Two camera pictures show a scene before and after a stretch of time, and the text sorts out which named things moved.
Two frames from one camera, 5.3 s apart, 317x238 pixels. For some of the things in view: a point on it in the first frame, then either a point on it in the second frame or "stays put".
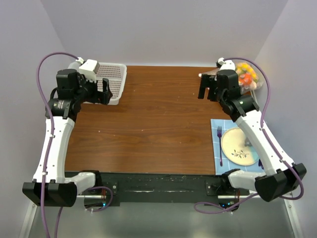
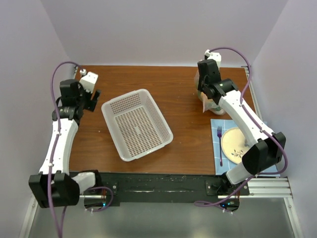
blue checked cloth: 222,164 stays put
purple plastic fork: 219,132 stays put
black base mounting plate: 146,187 stays put
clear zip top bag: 249,77 -> 208,104
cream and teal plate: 233,143 stays put
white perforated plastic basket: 116,74 -> 136,124
